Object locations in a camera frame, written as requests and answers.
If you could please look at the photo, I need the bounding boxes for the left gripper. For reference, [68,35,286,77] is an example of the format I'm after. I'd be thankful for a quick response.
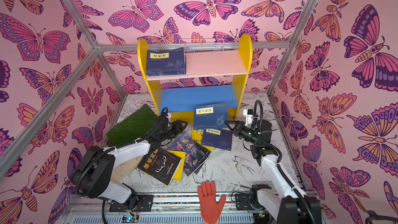
[159,120,189,144]

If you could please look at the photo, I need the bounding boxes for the yellow cartoon cover book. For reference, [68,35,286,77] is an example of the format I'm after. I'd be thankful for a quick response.
[191,130,215,150]

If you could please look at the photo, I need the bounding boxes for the navy book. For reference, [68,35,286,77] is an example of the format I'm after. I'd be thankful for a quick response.
[146,69,186,77]
[202,129,233,151]
[146,48,186,72]
[193,103,229,130]

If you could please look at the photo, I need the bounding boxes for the dark purple cover book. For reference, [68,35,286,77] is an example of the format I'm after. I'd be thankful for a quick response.
[167,133,210,176]

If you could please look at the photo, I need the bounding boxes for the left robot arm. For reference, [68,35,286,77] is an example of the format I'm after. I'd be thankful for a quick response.
[69,107,188,209]

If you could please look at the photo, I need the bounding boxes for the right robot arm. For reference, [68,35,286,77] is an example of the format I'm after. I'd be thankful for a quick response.
[224,110,322,224]

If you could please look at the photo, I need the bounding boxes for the black book yellow title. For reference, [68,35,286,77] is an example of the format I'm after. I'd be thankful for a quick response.
[137,148,182,185]

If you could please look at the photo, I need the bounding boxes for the green artificial grass mat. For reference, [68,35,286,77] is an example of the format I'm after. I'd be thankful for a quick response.
[107,104,157,147]

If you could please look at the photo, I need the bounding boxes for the thin yellow book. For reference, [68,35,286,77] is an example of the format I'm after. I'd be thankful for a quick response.
[169,150,186,180]

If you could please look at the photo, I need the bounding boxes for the yellow pink blue bookshelf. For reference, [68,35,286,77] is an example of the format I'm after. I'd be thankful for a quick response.
[137,33,254,125]

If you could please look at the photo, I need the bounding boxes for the beige cloth glove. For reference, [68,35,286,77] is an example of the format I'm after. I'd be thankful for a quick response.
[111,156,143,181]

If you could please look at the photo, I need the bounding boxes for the red rubber glove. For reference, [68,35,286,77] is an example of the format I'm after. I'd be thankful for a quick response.
[198,180,227,224]

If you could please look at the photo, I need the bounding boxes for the green circuit board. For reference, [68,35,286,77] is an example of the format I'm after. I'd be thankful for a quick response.
[121,215,138,224]

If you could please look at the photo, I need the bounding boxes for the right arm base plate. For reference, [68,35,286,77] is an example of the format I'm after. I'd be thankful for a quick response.
[233,192,268,212]

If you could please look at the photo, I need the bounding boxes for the aluminium rail base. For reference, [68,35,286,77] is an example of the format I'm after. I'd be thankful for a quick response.
[58,191,276,224]

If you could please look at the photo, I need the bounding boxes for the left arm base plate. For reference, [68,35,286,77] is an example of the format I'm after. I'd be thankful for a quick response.
[109,195,154,213]

